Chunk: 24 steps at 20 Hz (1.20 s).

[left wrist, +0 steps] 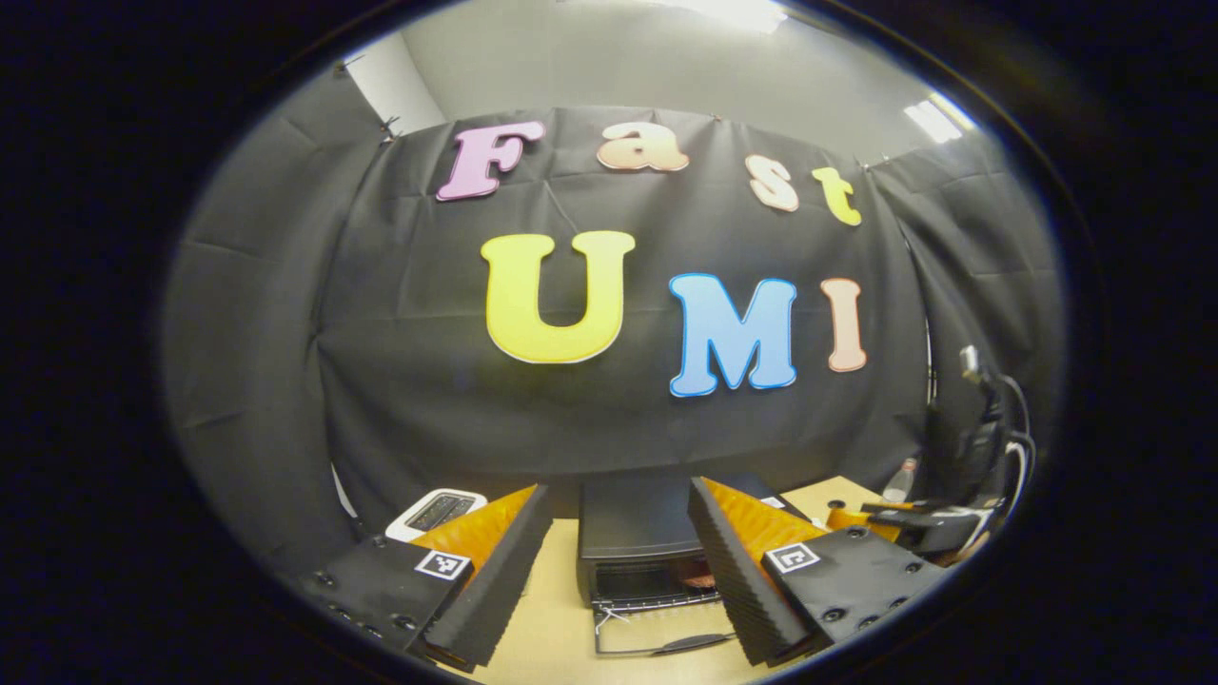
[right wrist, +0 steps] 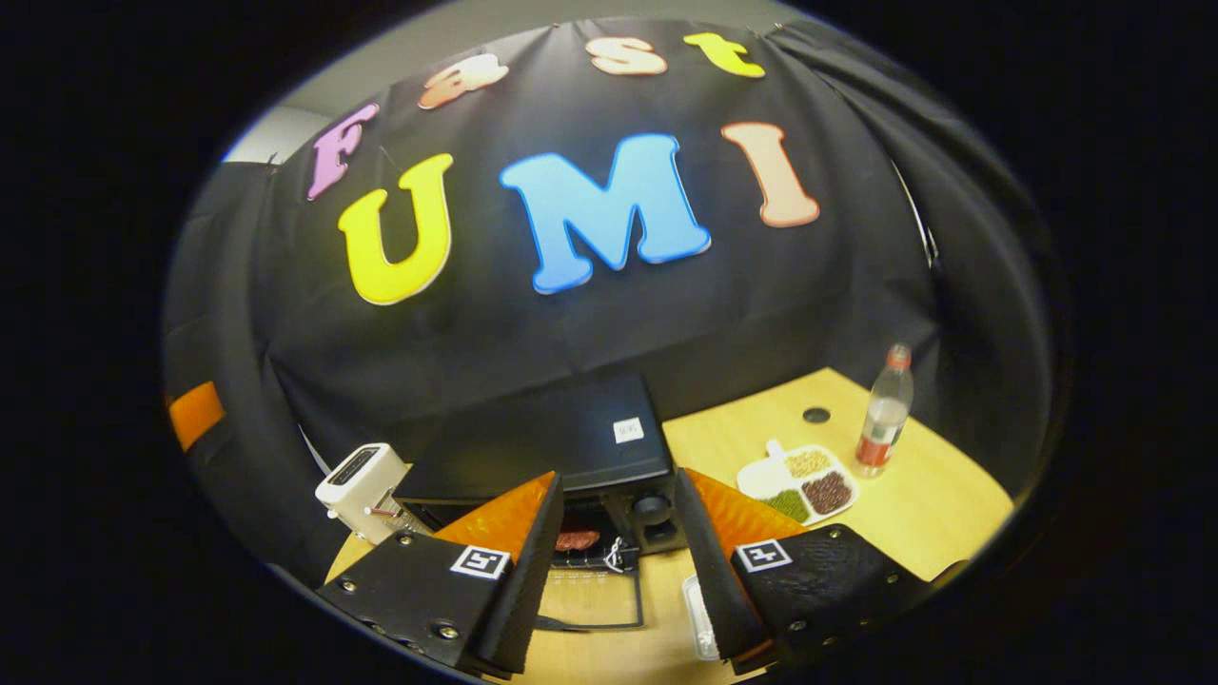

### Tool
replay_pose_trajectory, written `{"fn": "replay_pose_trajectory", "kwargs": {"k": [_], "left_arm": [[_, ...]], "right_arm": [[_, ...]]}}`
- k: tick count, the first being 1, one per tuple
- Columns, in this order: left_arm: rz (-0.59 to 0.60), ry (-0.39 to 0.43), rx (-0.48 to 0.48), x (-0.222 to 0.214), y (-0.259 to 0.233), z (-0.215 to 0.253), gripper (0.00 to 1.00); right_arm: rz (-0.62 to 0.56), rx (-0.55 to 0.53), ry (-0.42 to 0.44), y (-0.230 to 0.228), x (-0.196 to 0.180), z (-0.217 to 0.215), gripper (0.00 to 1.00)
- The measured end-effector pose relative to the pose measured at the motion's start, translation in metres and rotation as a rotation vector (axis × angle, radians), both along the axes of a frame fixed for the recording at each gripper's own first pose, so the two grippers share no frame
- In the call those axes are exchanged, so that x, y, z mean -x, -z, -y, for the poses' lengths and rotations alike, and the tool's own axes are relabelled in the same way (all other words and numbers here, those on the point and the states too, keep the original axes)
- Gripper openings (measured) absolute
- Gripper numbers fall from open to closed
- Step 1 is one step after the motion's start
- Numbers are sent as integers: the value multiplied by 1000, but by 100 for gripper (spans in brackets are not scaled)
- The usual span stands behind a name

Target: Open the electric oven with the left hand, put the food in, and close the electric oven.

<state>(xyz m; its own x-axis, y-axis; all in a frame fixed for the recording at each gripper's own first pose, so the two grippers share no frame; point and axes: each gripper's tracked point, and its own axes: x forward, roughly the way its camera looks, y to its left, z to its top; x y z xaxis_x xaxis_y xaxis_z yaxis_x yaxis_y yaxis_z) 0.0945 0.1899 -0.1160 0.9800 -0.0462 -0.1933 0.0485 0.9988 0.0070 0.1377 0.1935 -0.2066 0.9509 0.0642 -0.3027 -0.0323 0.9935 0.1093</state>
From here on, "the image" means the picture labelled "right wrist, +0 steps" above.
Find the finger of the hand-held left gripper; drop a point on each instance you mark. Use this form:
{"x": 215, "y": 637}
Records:
{"x": 195, "y": 414}

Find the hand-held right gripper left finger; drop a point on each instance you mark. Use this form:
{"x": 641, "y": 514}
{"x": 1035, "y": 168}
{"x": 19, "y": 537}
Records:
{"x": 528, "y": 580}

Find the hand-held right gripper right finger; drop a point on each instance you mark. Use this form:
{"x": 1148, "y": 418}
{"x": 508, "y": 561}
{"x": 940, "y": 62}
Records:
{"x": 714, "y": 580}

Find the red-brown meat slab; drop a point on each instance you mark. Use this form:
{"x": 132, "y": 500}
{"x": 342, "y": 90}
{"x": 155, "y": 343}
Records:
{"x": 576, "y": 540}

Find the black electric oven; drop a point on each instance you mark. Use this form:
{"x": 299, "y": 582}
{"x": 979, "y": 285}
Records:
{"x": 552, "y": 428}

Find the white rectangular tray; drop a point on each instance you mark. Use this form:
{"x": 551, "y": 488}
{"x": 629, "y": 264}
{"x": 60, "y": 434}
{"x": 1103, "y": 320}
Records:
{"x": 702, "y": 618}

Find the white divided bean plate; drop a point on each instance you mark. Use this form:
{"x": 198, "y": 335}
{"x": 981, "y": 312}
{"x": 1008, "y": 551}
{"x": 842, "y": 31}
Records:
{"x": 761, "y": 476}

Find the white toaster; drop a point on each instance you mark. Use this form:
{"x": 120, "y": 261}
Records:
{"x": 357, "y": 485}

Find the clear plastic bottle red label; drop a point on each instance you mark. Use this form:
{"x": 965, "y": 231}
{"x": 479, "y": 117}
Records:
{"x": 885, "y": 419}

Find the black backdrop cloth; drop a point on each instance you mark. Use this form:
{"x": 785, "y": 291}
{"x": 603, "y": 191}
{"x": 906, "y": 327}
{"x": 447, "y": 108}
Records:
{"x": 666, "y": 323}

